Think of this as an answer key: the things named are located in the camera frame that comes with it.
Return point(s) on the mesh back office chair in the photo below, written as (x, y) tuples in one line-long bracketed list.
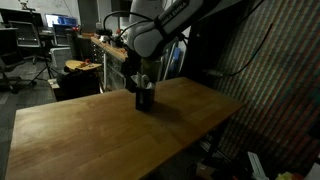
[(26, 35)]

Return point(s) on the black tripod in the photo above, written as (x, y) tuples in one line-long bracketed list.
[(43, 75)]

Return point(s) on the small cardboard box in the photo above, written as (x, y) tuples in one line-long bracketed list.
[(205, 170)]

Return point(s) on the white plastic strip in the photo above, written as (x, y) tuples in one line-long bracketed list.
[(257, 165)]

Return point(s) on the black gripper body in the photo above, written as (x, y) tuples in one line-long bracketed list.
[(141, 66)]

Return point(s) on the wooden workbench with drawers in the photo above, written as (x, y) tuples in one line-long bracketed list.
[(106, 56)]

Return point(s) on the dark swivel chair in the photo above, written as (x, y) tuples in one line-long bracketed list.
[(8, 75)]

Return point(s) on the blue board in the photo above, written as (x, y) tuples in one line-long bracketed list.
[(175, 63)]

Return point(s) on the grey office chair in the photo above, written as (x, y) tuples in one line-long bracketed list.
[(62, 35)]

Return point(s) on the white paper sheet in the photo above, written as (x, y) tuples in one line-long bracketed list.
[(314, 172)]

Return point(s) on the black bag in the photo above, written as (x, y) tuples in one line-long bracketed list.
[(78, 85)]

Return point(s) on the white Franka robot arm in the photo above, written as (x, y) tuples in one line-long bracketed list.
[(166, 26)]

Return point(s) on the black vertical pole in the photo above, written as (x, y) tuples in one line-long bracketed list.
[(130, 81)]

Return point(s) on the lit computer monitor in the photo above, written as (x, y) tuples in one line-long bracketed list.
[(60, 20)]

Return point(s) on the round wooden stool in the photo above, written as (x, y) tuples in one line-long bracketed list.
[(83, 64)]

